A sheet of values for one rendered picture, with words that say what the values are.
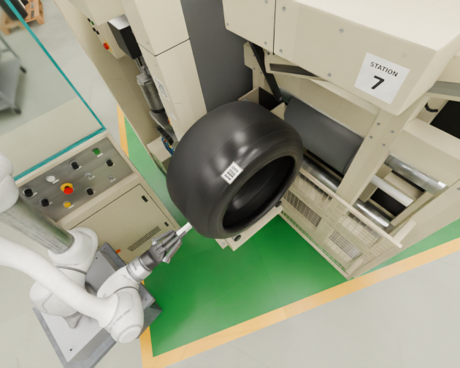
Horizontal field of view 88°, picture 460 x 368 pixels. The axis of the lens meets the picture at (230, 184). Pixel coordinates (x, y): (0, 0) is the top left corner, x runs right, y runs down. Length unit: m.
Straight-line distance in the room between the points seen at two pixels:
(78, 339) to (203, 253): 1.07
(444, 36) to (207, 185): 0.62
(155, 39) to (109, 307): 0.84
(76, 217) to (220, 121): 1.07
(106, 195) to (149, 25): 1.03
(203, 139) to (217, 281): 1.47
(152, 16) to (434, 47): 0.65
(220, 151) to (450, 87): 0.57
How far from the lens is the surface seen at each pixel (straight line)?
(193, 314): 2.10
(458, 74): 0.73
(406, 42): 0.59
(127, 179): 1.57
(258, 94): 1.45
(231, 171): 0.74
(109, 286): 1.08
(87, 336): 1.50
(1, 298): 3.01
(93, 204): 1.59
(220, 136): 0.80
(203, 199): 0.79
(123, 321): 0.94
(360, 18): 0.63
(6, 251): 0.97
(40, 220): 1.17
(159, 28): 0.84
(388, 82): 0.62
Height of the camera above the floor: 2.04
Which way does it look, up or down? 57 degrees down
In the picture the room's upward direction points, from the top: 12 degrees counter-clockwise
